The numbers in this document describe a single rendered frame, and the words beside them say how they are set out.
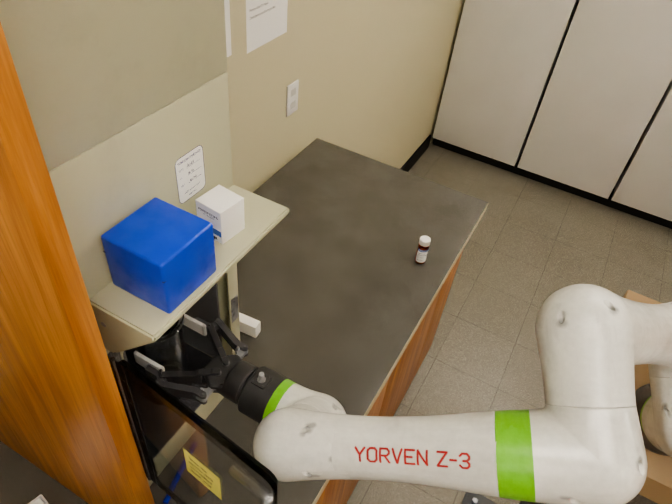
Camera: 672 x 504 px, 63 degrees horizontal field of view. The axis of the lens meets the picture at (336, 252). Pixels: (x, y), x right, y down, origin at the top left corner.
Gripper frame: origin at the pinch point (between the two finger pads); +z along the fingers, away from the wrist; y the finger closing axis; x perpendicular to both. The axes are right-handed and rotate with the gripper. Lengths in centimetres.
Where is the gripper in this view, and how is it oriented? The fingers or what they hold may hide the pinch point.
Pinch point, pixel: (164, 339)
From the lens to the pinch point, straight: 113.9
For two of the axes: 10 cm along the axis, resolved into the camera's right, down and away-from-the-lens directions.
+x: -0.9, 7.3, 6.8
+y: -4.9, 5.6, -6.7
